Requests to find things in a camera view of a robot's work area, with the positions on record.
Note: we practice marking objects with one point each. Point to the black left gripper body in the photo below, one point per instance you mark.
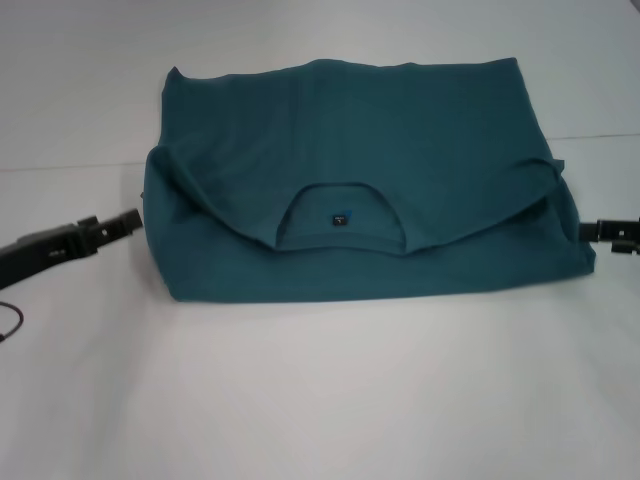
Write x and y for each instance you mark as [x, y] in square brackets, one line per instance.
[35, 250]

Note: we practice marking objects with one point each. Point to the teal t-shirt with pink print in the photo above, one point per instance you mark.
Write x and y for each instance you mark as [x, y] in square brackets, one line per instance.
[360, 130]

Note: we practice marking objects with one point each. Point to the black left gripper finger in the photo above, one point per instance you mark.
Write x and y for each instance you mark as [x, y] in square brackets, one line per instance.
[112, 227]

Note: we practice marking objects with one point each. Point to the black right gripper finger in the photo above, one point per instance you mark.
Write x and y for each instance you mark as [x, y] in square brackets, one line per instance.
[615, 230]

